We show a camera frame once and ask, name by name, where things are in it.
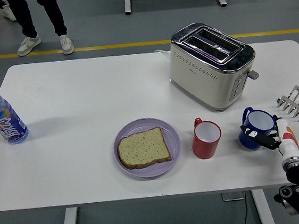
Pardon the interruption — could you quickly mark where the white toaster cord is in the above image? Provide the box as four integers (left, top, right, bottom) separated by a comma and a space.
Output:
154, 48, 172, 60

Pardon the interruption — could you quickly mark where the grey box under table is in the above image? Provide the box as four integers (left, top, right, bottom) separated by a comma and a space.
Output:
221, 190, 245, 203

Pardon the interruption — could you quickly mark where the black cable under table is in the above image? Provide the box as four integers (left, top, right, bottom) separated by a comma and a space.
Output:
240, 191, 251, 224

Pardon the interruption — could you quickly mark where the bread slice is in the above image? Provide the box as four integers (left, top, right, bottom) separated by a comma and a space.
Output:
115, 126, 173, 171

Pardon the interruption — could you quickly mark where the cream chrome toaster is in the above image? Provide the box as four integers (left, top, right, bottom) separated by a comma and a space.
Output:
163, 16, 263, 117

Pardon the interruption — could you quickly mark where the blue-capped plastic water bottle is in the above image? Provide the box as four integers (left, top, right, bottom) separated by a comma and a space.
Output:
0, 81, 31, 146

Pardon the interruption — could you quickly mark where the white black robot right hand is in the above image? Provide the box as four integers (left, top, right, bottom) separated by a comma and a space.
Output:
239, 112, 299, 167

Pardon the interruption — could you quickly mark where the purple round plate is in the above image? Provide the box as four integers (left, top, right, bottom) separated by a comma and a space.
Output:
110, 114, 185, 182

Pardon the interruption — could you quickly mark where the red enamel cup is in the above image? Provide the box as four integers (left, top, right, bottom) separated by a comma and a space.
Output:
189, 115, 224, 161

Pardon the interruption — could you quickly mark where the person with grey-white shoes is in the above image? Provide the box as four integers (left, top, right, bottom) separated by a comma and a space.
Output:
6, 0, 76, 61

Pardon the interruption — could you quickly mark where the blue enamel cup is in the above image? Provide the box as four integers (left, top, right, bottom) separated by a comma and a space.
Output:
236, 104, 280, 153

